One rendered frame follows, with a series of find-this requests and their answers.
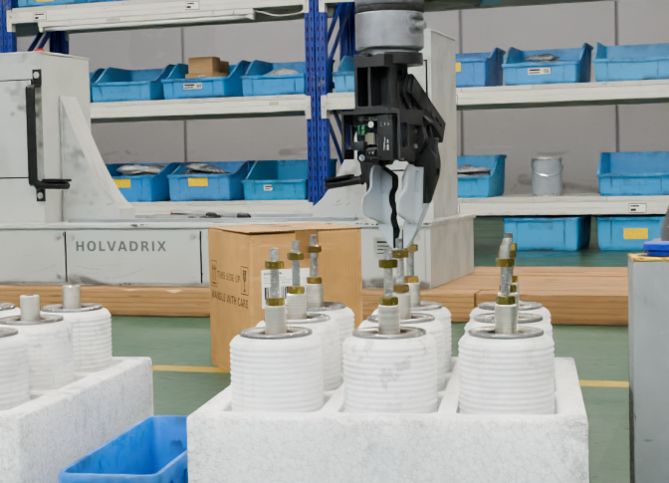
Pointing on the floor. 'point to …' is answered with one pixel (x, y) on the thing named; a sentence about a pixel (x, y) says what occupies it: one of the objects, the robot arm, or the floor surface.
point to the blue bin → (136, 455)
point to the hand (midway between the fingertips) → (402, 235)
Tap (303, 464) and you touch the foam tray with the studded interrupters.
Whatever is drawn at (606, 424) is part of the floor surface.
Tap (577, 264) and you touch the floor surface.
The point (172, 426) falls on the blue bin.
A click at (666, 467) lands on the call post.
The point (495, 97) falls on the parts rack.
